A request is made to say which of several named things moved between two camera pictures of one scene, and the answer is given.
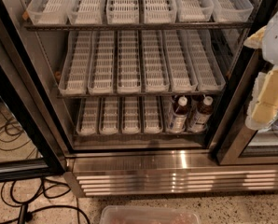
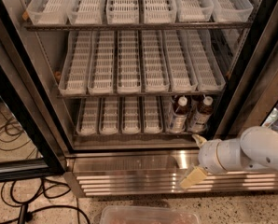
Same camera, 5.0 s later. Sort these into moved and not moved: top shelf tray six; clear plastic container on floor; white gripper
Moved: white gripper
Not moved: clear plastic container on floor; top shelf tray six
